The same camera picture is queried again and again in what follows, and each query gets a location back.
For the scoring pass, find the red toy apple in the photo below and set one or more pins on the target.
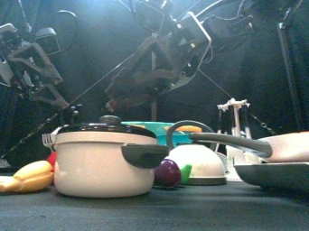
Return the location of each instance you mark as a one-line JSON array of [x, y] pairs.
[[52, 161]]

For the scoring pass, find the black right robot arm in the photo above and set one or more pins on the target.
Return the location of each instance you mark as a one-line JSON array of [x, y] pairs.
[[235, 25]]

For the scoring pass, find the thin vertical metal pole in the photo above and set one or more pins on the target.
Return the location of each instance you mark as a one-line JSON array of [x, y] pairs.
[[154, 108]]

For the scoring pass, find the black toy pot lid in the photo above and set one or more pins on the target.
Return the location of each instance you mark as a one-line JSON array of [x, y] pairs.
[[104, 127]]

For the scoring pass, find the black toy utensil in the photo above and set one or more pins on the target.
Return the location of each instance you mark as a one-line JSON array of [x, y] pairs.
[[245, 118], [225, 121]]

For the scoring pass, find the white flower-shaped toy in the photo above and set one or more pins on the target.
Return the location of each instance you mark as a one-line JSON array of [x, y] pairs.
[[237, 120]]

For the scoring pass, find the purple toy eggplant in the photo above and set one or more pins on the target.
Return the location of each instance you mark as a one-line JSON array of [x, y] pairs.
[[166, 174]]

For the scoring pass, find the yellow toy banana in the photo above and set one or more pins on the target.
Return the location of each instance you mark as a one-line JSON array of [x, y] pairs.
[[33, 177]]

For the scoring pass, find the white bowl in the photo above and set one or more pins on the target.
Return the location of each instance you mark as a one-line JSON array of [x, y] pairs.
[[201, 162]]

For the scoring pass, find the green toy vegetable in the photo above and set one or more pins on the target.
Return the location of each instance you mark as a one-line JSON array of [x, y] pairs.
[[186, 173]]

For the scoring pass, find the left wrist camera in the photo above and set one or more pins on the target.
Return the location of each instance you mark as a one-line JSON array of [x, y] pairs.
[[47, 40]]

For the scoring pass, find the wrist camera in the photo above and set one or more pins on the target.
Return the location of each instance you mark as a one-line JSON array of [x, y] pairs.
[[47, 40], [150, 15]]

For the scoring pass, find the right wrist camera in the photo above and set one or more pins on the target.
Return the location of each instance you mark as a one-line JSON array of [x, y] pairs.
[[150, 15]]

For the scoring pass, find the black metal frame post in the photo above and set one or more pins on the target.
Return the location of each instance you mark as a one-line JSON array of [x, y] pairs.
[[289, 78]]

